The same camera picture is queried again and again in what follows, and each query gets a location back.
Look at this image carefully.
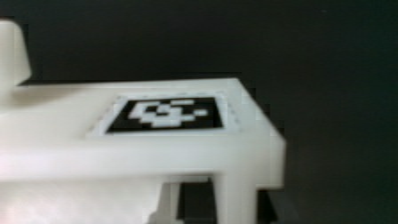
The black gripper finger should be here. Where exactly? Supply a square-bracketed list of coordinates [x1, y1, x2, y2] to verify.
[258, 189, 303, 224]

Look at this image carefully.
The white drawer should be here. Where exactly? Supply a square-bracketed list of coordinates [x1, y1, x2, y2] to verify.
[0, 19, 287, 224]

